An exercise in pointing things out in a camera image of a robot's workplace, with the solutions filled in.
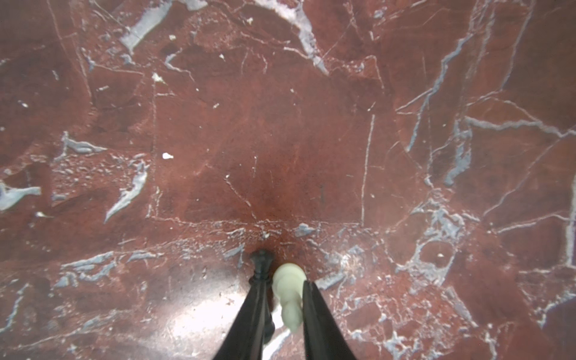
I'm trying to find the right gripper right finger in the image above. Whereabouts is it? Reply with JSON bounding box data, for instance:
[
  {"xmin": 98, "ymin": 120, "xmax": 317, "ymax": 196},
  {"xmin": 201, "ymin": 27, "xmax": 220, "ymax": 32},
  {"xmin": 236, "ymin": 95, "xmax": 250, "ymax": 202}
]
[{"xmin": 302, "ymin": 280, "xmax": 356, "ymax": 360}]

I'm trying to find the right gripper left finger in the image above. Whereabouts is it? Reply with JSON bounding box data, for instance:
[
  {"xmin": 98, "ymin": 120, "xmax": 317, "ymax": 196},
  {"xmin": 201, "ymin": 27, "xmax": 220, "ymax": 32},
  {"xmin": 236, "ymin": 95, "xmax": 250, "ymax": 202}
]
[{"xmin": 214, "ymin": 250, "xmax": 275, "ymax": 360}]

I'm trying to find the white knight chess piece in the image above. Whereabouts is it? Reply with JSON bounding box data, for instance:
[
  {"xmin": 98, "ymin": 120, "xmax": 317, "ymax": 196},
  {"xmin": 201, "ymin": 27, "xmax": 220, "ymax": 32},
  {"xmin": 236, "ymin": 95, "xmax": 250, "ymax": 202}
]
[{"xmin": 272, "ymin": 263, "xmax": 307, "ymax": 333}]

